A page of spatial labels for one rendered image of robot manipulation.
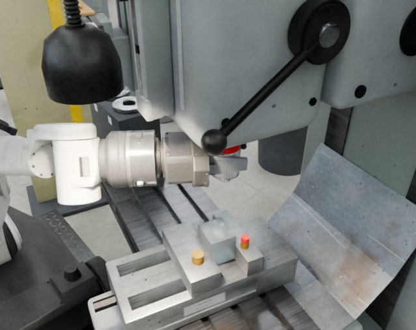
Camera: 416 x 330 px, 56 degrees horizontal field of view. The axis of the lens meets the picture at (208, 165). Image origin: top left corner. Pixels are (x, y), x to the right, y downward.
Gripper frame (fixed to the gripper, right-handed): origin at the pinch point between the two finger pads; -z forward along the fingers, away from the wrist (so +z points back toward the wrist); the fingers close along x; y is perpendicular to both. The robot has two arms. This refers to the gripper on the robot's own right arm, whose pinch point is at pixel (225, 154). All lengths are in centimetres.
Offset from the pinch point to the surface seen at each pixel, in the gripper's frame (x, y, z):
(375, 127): 15.7, 4.6, -33.6
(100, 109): 50, 15, 28
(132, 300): -7.0, 24.8, 16.4
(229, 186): 157, 124, -30
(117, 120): 40.2, 13.5, 22.0
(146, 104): -6.6, -12.1, 11.4
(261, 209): 132, 124, -46
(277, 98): -8.8, -13.4, -4.7
